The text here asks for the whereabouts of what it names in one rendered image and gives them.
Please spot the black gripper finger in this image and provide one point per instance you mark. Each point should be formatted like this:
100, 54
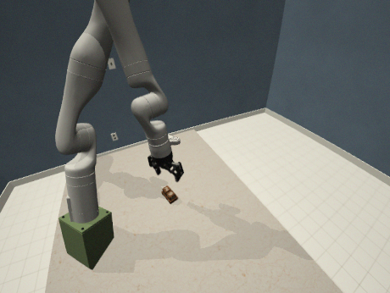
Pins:
154, 165
178, 168

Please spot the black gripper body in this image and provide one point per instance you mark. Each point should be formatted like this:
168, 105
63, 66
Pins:
166, 160

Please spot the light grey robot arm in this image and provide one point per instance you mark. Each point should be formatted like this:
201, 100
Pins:
86, 70

